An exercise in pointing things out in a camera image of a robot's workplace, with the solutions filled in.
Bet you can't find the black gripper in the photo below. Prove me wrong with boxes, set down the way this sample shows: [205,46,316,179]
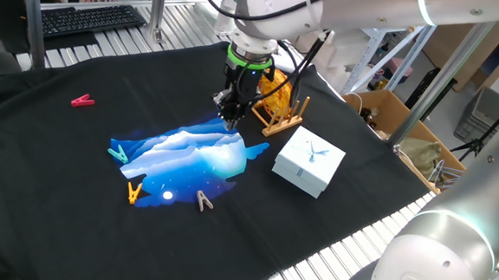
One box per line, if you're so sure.
[211,62,276,134]

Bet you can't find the orange woven basket dish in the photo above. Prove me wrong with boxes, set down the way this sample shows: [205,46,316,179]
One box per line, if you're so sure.
[256,67,296,120]

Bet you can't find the wooden dish rack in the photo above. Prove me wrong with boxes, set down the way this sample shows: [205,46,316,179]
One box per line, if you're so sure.
[249,92,312,140]

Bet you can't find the white metal shelf rack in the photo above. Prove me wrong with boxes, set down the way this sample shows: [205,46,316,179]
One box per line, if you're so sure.
[341,19,437,100]

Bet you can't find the white stand on plate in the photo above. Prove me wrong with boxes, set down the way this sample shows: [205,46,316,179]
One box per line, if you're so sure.
[192,0,242,39]

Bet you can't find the beige clothespin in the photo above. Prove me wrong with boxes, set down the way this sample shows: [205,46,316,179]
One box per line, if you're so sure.
[195,189,215,213]

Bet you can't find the pale blue gift box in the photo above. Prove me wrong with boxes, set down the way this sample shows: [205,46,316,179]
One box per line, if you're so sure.
[269,123,348,201]

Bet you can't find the teal clothespin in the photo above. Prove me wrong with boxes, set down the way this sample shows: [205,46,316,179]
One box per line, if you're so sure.
[106,143,130,166]

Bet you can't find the orange clothespin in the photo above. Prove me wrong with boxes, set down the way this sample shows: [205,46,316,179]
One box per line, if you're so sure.
[126,180,144,206]

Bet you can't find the pink clothespin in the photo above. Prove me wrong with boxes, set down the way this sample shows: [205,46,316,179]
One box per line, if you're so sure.
[69,92,97,109]

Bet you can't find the open cardboard box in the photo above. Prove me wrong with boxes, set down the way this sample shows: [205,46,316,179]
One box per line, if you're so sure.
[336,87,472,197]

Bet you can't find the black keyboard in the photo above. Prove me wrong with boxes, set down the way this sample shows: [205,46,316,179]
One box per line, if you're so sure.
[38,0,149,44]

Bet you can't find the pink box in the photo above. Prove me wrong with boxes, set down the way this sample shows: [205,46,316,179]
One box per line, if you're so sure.
[386,56,414,80]

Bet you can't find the black cloth with blue print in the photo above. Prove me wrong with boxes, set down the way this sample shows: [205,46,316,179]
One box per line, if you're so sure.
[0,28,438,280]

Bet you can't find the olive cloth bag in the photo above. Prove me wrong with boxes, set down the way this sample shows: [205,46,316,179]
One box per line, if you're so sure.
[392,135,444,181]

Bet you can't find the black case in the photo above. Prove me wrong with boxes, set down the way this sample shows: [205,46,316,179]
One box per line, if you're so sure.
[404,64,458,113]

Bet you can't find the large brown cardboard carton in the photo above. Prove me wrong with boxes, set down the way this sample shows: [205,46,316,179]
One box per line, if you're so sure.
[420,14,499,94]

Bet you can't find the black tripod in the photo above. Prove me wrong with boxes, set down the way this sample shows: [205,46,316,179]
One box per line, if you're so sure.
[450,81,499,165]

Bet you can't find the grey plastic crate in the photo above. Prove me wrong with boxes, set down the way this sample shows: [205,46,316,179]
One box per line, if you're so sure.
[452,85,499,146]

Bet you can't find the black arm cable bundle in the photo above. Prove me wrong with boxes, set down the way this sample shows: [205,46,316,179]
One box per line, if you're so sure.
[190,0,344,114]

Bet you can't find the aluminium frame post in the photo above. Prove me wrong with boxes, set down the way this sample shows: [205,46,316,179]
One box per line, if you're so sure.
[15,0,50,71]
[146,0,169,44]
[386,16,496,153]

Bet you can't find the wire clothes hangers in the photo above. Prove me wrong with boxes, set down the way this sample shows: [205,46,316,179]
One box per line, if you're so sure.
[426,158,466,192]

